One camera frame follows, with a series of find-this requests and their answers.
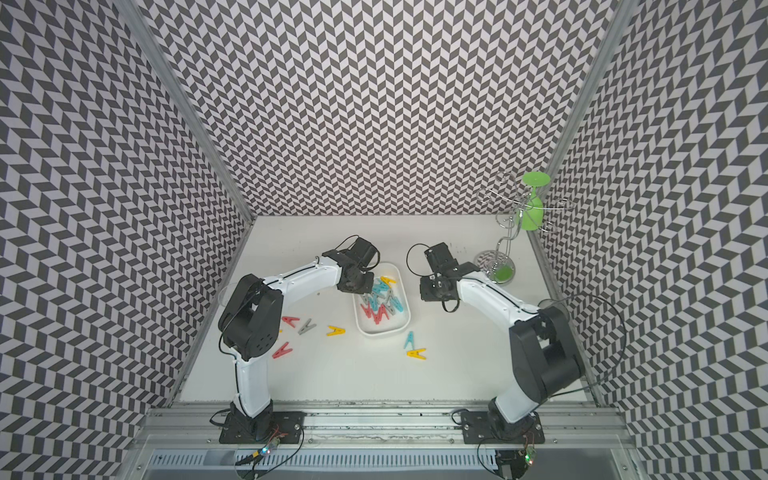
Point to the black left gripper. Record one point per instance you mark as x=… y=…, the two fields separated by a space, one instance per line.
x=366 y=289

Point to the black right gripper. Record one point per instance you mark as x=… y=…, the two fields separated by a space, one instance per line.
x=426 y=292

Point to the yellow clothespin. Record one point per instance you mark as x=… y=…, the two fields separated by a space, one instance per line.
x=335 y=331
x=417 y=354
x=388 y=280

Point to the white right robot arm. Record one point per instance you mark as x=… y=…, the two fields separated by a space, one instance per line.
x=545 y=357

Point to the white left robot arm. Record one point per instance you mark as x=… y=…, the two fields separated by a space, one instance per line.
x=249 y=325

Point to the white plastic storage box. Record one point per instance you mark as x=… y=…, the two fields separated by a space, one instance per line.
x=398 y=322

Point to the chrome green jewelry stand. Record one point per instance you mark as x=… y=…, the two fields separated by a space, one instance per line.
x=524 y=210

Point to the clear drinking glass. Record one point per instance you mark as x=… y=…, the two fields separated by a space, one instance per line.
x=224 y=295

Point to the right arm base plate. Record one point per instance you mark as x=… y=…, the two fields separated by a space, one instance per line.
x=485 y=427

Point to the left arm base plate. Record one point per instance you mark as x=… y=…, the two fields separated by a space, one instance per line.
x=240 y=429

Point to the aluminium front rail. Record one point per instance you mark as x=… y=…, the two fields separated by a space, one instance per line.
x=388 y=424

